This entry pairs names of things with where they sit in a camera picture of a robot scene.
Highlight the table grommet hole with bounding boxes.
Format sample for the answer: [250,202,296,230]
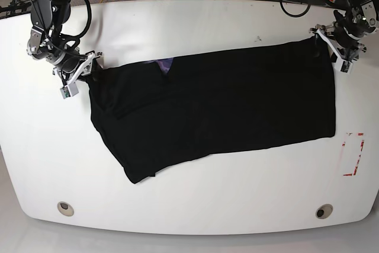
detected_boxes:
[316,204,333,219]
[57,201,75,217]

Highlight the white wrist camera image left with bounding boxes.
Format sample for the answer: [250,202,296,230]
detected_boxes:
[53,51,104,99]

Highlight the right table grommet hole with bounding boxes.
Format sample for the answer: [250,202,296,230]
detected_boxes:
[316,204,333,219]

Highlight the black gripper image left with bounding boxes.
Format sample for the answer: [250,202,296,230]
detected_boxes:
[53,53,103,82]

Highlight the left table grommet hole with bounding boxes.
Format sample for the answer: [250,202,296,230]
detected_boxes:
[57,201,75,217]

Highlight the black T-shirt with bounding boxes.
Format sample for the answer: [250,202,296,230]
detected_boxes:
[86,37,336,184]

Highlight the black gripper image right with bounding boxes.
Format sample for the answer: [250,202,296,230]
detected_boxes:
[313,29,367,57]

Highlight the red tape rectangle marking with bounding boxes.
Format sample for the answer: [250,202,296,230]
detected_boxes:
[341,133,365,177]

